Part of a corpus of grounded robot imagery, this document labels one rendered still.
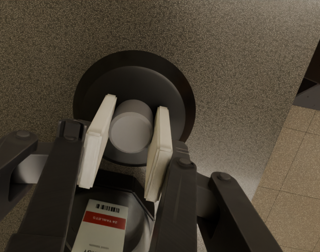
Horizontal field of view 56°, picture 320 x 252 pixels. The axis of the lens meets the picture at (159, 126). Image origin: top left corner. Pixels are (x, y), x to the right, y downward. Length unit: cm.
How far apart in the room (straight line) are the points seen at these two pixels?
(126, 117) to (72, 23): 12
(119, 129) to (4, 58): 15
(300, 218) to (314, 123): 50
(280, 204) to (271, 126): 131
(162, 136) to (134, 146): 4
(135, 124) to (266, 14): 16
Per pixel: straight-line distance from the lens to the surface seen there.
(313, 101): 141
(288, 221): 169
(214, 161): 32
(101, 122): 15
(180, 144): 17
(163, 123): 17
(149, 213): 31
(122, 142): 19
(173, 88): 21
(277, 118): 31
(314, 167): 157
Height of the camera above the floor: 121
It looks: 69 degrees down
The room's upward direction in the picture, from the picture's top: 177 degrees clockwise
